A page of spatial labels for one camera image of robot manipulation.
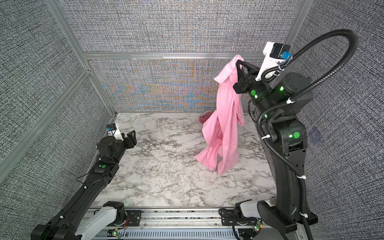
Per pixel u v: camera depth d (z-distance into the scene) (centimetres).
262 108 39
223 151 70
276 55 34
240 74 45
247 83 39
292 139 33
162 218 75
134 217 73
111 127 65
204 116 107
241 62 44
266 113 34
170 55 88
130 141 70
